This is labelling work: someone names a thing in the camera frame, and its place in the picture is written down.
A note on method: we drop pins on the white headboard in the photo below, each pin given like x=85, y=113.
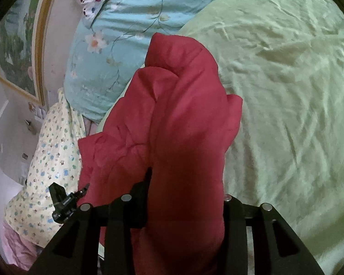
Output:
x=3, y=149

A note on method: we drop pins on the yellow animal print blanket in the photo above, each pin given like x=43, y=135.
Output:
x=51, y=166

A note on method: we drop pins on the gold framed wall picture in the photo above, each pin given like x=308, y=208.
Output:
x=17, y=48

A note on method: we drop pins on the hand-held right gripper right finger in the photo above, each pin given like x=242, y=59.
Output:
x=232, y=214

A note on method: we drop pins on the red quilted jacket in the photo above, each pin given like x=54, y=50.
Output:
x=175, y=126

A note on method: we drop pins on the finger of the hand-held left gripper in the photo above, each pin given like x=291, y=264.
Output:
x=79, y=193

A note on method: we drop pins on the light blue floral pillow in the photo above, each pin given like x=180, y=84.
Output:
x=103, y=74

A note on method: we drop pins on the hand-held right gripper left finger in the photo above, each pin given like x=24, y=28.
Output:
x=140, y=203

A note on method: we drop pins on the pink cloth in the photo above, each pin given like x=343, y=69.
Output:
x=20, y=249

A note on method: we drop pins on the light green blanket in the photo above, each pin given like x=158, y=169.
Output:
x=289, y=91

